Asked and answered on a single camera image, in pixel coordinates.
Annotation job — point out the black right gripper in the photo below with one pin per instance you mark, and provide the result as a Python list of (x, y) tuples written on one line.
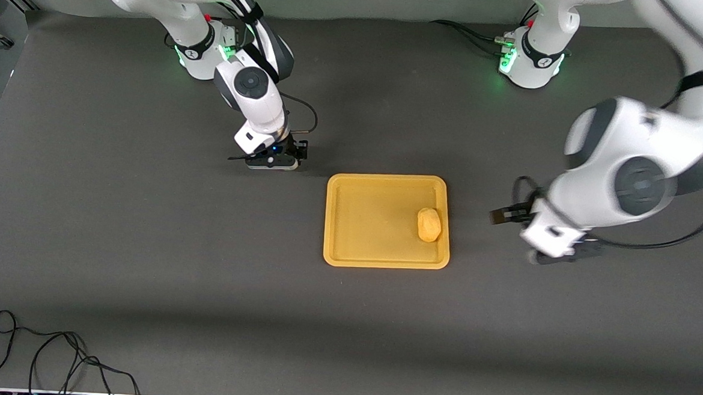
[(294, 149)]

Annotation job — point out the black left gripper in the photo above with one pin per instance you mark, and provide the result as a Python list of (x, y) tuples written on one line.
[(514, 215)]

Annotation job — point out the orange toy potato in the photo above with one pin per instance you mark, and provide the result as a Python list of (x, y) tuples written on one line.
[(429, 224)]

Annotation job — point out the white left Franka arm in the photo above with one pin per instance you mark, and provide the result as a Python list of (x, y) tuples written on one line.
[(630, 152)]

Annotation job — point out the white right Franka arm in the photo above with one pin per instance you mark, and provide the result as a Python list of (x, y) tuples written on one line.
[(254, 96)]

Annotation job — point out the yellow plastic tray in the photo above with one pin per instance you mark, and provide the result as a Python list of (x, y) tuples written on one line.
[(380, 223)]

